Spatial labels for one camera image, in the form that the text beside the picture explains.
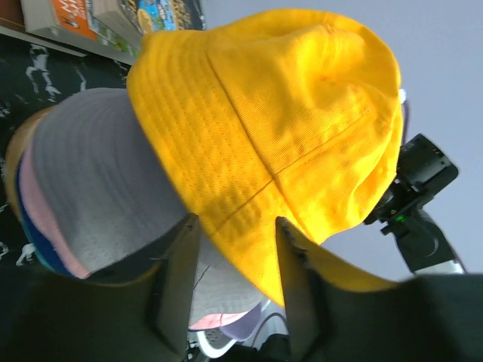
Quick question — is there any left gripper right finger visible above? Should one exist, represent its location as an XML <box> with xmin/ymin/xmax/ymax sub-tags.
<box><xmin>275</xmin><ymin>217</ymin><xmax>482</xmax><ymax>361</ymax></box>

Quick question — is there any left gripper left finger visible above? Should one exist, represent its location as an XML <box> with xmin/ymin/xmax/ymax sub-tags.
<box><xmin>1</xmin><ymin>214</ymin><xmax>200</xmax><ymax>361</ymax></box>

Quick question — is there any dark blue bucket hat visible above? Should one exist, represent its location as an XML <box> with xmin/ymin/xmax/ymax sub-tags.
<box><xmin>19</xmin><ymin>201</ymin><xmax>73</xmax><ymax>277</ymax></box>

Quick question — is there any pink bucket hat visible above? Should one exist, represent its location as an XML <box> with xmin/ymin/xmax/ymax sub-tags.
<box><xmin>17</xmin><ymin>148</ymin><xmax>263</xmax><ymax>331</ymax></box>

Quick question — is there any grey bucket hat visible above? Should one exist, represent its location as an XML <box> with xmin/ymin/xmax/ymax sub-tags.
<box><xmin>32</xmin><ymin>87</ymin><xmax>271</xmax><ymax>327</ymax></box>

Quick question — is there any orange hat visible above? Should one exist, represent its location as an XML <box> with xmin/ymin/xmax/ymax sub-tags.
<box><xmin>127</xmin><ymin>9</ymin><xmax>403</xmax><ymax>304</ymax></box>

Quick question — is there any teal bucket hat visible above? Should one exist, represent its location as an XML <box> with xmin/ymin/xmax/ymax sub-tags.
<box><xmin>23</xmin><ymin>225</ymin><xmax>63</xmax><ymax>274</ymax></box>

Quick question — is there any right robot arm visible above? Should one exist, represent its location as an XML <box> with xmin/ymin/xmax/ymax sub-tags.
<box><xmin>364</xmin><ymin>133</ymin><xmax>465</xmax><ymax>274</ymax></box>

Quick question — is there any white perforated basket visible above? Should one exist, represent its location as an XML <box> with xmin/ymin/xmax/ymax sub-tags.
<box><xmin>193</xmin><ymin>307</ymin><xmax>288</xmax><ymax>360</ymax></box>

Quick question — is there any lavender grey cap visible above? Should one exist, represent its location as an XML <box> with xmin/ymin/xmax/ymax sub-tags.
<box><xmin>219</xmin><ymin>303</ymin><xmax>262</xmax><ymax>342</ymax></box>

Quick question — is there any light wooden hat stand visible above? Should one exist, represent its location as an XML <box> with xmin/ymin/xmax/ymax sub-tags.
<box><xmin>4</xmin><ymin>106</ymin><xmax>54</xmax><ymax>221</ymax></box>

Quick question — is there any colourful treehouse book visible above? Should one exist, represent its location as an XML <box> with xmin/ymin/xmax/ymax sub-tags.
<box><xmin>92</xmin><ymin>0</ymin><xmax>205</xmax><ymax>38</ymax></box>

